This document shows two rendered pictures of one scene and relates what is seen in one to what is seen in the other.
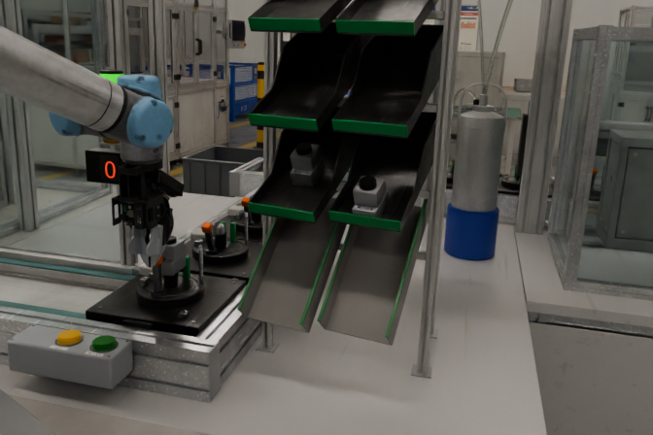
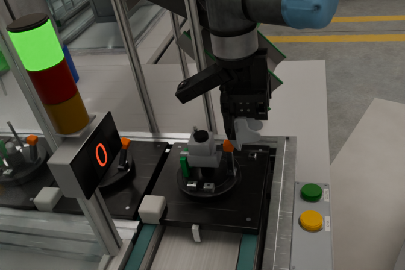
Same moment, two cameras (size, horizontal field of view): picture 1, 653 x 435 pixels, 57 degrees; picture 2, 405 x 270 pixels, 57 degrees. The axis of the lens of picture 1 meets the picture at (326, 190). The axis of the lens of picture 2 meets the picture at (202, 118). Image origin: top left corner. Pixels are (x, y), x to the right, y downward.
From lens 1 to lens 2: 1.42 m
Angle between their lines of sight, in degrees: 77
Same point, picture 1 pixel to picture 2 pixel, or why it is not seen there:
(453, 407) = not seen: hidden behind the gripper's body
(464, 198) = not seen: hidden behind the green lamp
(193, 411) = (309, 171)
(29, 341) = (325, 253)
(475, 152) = (41, 6)
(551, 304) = (150, 58)
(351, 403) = (275, 111)
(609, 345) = (165, 60)
